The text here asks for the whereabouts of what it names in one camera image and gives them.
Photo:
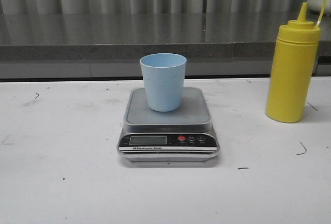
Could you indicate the light blue plastic cup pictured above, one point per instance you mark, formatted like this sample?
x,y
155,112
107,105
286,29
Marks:
x,y
163,76

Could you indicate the grey stone counter shelf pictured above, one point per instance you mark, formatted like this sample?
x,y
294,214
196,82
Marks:
x,y
109,46

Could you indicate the silver electronic kitchen scale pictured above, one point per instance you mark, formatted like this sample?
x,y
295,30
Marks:
x,y
183,135

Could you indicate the yellow squeeze bottle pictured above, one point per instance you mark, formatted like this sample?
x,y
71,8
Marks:
x,y
293,62

